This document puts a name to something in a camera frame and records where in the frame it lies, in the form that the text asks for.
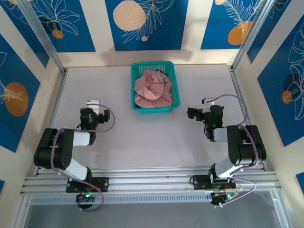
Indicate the aluminium table side rail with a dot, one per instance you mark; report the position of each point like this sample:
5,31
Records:
53,114
239,95

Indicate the aluminium corner post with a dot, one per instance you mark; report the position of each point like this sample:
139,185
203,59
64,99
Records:
40,31
251,31

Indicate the pink t-shirt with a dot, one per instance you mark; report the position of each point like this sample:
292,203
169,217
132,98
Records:
152,90

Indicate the blue poster with beige circle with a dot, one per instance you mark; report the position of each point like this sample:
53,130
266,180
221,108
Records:
166,23

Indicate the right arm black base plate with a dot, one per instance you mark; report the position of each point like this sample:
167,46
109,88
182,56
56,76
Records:
198,181

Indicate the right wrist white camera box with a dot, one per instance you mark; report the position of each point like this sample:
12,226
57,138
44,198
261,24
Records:
207,107

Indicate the aluminium rail frame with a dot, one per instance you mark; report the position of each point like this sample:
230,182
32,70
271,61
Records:
152,183

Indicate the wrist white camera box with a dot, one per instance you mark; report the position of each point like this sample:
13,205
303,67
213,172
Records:
91,102
207,107

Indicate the blue floral wall poster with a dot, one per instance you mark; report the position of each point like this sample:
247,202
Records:
273,107
23,35
266,40
78,28

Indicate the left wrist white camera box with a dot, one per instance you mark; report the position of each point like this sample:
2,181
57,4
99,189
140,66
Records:
91,102

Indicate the blue poster with orange circle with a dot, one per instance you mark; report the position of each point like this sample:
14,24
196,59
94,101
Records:
211,14
14,123

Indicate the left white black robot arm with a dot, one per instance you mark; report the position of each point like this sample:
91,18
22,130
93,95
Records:
47,152

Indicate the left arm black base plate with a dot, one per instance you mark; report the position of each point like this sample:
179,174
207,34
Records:
102,184

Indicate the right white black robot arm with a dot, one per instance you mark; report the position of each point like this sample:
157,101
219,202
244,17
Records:
247,147

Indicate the teal plastic basket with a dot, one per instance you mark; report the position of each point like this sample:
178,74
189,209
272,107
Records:
175,95

